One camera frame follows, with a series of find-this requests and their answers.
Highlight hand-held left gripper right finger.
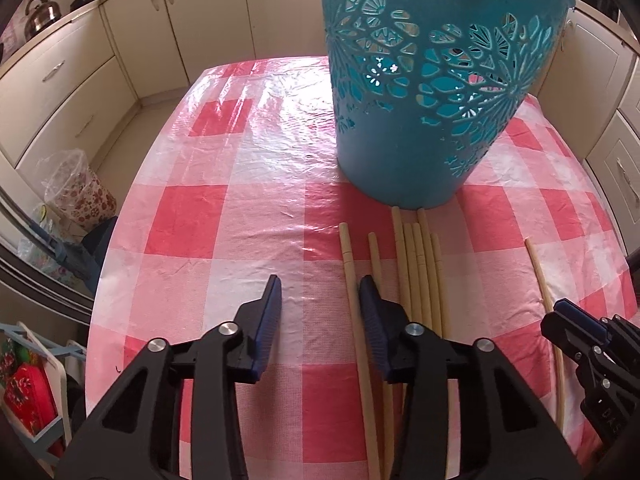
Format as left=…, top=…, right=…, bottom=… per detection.
left=357, top=275, right=583, bottom=480

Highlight floral trash bin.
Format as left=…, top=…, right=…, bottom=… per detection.
left=37, top=149, right=119, bottom=235

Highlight cream lower door cabinets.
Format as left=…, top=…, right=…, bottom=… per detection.
left=100, top=0, right=331, bottom=106

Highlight row of bamboo chopsticks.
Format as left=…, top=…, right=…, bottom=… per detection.
left=338, top=206, right=455, bottom=480

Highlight light blue rack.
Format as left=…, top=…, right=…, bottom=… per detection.
left=0, top=321, right=89, bottom=468

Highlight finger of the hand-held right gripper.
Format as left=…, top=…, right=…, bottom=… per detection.
left=552, top=298, right=640, bottom=362
left=541, top=312, right=622, bottom=402

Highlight cream drawer cabinet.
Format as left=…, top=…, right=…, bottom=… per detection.
left=0, top=5, right=140, bottom=173

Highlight white panelled drawer cabinet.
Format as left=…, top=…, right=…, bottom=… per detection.
left=535, top=7, right=640, bottom=243

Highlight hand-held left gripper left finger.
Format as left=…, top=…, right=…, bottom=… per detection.
left=55, top=274, right=283, bottom=480

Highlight red white checkered tablecloth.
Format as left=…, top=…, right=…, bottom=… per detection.
left=85, top=55, right=635, bottom=480

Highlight red floral bag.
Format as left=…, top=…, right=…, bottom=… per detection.
left=1, top=362, right=59, bottom=437

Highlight teal perforated plastic basket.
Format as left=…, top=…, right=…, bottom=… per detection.
left=316, top=0, right=577, bottom=211

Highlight steel kettle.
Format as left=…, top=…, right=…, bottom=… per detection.
left=22, top=0, right=64, bottom=41

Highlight single bamboo chopstick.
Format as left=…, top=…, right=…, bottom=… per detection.
left=524, top=238, right=566, bottom=432

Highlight blue box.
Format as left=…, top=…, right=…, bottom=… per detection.
left=81, top=216, right=119, bottom=295

